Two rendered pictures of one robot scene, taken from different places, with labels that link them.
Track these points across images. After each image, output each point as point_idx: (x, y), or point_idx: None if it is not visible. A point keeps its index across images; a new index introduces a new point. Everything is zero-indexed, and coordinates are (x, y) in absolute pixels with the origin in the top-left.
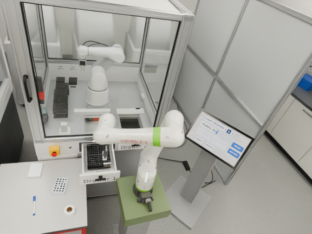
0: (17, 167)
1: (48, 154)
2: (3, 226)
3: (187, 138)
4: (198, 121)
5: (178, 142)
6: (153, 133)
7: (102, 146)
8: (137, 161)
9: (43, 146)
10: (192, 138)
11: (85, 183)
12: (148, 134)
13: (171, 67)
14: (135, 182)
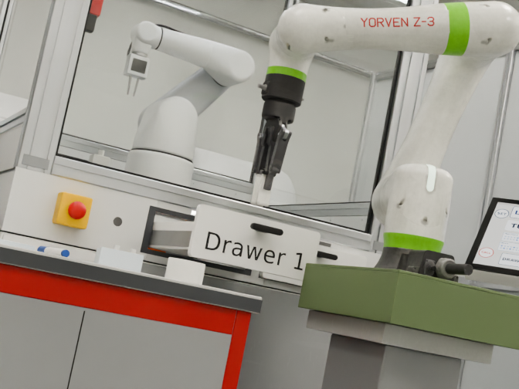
0: None
1: (39, 235)
2: None
3: (479, 265)
4: (498, 224)
5: (513, 16)
6: (446, 3)
7: None
8: (317, 373)
9: (40, 186)
10: (496, 262)
11: (209, 252)
12: (433, 5)
13: (415, 3)
14: (388, 227)
